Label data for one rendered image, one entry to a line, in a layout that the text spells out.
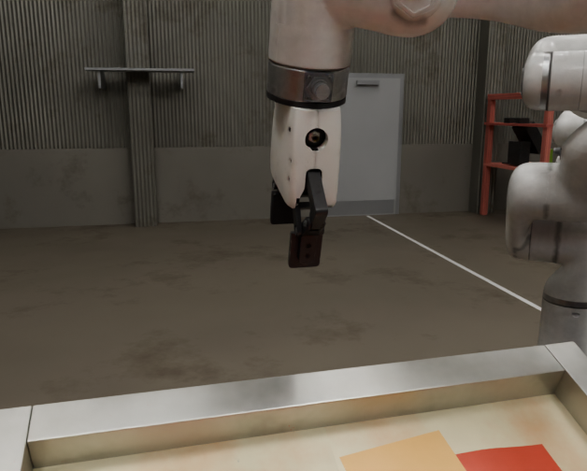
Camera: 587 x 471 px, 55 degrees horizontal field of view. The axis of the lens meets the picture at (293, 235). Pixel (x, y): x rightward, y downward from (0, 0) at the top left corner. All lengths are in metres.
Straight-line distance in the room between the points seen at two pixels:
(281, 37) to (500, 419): 0.42
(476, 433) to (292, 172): 0.31
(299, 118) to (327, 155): 0.04
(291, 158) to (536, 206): 0.55
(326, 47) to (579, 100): 0.49
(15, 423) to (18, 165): 8.26
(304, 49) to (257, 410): 0.32
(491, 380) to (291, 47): 0.37
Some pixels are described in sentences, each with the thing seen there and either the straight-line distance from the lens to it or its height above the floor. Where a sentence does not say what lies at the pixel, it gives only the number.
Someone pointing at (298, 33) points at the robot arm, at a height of 1.68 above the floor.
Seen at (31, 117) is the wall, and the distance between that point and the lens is 8.68.
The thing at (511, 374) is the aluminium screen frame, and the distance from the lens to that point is 0.62.
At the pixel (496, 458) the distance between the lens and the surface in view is 0.59.
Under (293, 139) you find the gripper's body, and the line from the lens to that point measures 0.51.
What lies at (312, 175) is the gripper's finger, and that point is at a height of 1.56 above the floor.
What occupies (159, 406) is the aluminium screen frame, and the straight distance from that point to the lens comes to 0.53.
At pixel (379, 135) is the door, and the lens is 8.99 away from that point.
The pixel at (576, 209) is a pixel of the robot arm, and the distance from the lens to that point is 0.98.
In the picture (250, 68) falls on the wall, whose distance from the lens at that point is 8.57.
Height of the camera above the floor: 1.62
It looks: 12 degrees down
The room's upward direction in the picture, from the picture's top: straight up
